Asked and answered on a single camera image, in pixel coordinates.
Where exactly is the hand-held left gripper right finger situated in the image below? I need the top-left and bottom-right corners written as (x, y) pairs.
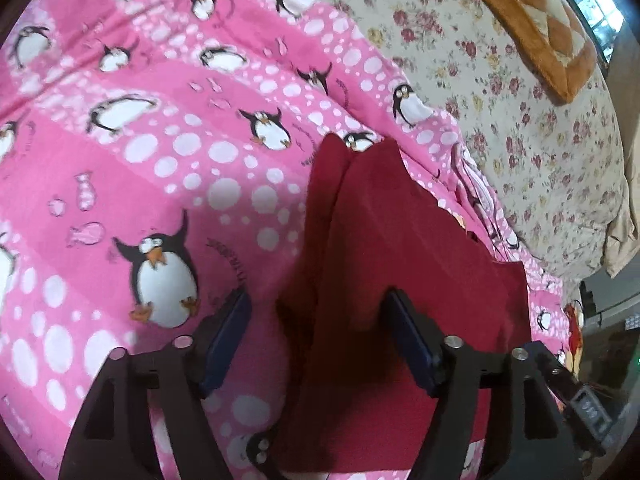
top-left (384, 287), bottom-right (585, 480)

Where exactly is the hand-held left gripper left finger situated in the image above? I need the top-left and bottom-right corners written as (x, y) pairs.
top-left (59, 287), bottom-right (252, 480)

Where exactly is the dark red garment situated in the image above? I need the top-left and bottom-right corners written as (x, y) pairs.
top-left (276, 132), bottom-right (533, 480)

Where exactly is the dark furniture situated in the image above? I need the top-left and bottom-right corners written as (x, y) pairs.
top-left (580, 260), bottom-right (640, 391)

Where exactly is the red and yellow blanket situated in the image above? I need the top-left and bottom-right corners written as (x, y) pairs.
top-left (561, 300), bottom-right (586, 378)

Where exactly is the beige pillow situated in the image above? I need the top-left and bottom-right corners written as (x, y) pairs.
top-left (602, 170), bottom-right (633, 279)

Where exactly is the pink penguin print blanket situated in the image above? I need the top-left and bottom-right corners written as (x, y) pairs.
top-left (0, 0), bottom-right (576, 480)

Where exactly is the floral bed sheet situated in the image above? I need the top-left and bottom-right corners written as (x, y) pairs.
top-left (270, 0), bottom-right (628, 281)

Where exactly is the orange bordered checked cushion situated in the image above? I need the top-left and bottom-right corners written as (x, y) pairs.
top-left (440, 0), bottom-right (598, 106)

